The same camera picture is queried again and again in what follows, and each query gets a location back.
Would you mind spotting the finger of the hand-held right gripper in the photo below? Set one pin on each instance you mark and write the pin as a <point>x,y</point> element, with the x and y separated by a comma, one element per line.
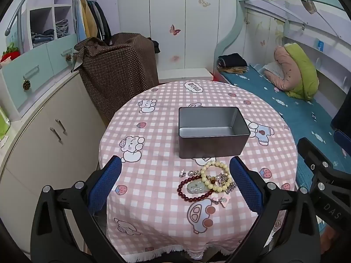
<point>315,156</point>
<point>343,142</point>

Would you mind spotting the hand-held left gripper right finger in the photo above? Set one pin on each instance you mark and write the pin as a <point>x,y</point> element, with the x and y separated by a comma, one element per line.
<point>246,186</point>

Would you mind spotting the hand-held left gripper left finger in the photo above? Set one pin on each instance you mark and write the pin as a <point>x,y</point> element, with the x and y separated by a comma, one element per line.
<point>105,186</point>

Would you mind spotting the pale green jade pendant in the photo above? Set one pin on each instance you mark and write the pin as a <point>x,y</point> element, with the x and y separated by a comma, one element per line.
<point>195,186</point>

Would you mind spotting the grey metal tin box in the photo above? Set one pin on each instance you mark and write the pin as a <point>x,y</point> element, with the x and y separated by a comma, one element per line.
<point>211,145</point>

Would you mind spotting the pink checkered cartoon tablecloth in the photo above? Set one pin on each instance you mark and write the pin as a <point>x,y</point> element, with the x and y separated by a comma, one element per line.
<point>153,175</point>

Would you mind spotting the blue candy print bedsheet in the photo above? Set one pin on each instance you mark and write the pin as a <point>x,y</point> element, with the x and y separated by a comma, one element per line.
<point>288,106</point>

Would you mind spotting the silver bell charm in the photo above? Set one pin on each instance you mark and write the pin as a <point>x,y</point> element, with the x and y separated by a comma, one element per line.
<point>183,173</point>

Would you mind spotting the beige cabinet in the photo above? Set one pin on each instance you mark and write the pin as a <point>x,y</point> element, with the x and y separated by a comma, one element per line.
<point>41,148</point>

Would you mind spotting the pink green plush pillow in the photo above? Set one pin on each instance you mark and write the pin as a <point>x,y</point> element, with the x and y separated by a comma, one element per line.
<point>299,68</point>

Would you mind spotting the white cloth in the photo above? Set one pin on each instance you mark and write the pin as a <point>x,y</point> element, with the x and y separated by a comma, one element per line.
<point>272,68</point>

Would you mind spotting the blue label sticker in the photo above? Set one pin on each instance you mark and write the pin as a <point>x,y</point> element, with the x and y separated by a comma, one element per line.
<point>319,44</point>

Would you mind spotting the yellow folded garment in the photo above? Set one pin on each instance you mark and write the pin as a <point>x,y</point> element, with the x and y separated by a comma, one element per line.
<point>233,70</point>

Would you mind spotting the brown polka-dot cloth cover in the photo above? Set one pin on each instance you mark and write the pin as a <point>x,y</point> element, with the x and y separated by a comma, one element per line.
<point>118,68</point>

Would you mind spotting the green paper bag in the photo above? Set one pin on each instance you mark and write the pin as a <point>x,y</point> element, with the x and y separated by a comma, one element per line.
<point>4,123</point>

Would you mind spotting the dark folded garment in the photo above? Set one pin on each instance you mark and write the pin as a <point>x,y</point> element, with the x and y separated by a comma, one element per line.
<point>231,59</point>

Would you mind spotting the pinecone ornament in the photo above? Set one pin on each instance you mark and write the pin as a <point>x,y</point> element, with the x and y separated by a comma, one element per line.
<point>68,57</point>
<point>26,85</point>

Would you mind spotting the white low table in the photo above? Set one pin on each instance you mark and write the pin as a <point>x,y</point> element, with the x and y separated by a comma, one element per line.
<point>183,74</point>

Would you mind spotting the mint green drawer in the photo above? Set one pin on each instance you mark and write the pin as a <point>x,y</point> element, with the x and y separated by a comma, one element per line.
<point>22,87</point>
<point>60,54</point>

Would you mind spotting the brown hanging pouch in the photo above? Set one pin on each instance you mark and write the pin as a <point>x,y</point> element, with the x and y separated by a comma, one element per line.
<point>309,5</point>

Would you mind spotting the black garment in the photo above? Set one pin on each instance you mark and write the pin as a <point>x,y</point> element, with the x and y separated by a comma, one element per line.
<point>155,46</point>

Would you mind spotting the folded blue jeans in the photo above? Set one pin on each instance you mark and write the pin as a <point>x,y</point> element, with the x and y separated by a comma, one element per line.
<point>42,36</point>

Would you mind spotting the red green decoration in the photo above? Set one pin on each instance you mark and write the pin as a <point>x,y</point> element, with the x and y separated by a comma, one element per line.
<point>11,52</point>

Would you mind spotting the dark hanging jacket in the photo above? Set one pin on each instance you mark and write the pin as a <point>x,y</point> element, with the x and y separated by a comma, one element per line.
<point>102,22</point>

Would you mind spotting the folded grey clothes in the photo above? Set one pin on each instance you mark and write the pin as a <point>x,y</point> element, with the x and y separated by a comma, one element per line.
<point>61,27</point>

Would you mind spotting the yellow hanging garment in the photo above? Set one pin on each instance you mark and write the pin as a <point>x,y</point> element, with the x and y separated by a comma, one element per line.
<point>90,19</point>

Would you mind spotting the light blue hanging garment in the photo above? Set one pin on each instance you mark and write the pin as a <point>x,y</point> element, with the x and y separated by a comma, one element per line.
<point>79,19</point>

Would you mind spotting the white wardrobe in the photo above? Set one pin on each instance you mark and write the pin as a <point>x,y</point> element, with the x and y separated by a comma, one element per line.
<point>164,5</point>

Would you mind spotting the mint green bunk bed frame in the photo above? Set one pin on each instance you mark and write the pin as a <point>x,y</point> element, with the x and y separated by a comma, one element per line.
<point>233,33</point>

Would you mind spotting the grey metal rail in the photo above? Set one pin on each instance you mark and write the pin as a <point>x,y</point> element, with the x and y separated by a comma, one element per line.
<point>13,19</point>

